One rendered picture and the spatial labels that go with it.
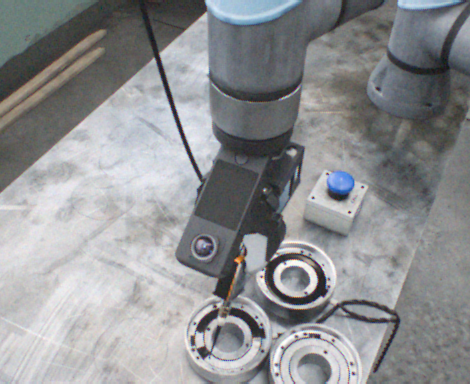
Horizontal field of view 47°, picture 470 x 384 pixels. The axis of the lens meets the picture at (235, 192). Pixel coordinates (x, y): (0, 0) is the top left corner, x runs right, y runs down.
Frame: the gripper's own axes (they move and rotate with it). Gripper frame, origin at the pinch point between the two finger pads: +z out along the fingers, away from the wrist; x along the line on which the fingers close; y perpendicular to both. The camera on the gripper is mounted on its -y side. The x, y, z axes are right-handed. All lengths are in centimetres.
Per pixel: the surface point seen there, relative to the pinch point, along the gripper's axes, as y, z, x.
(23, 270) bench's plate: -6.6, 13.0, 29.3
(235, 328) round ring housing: -1.4, 11.3, -0.8
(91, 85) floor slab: 111, 93, 126
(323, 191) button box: 23.1, 8.7, -2.6
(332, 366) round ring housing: -0.8, 10.2, -13.3
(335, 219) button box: 20.4, 10.5, -5.8
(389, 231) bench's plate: 24.4, 13.2, -13.3
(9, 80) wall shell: 93, 90, 156
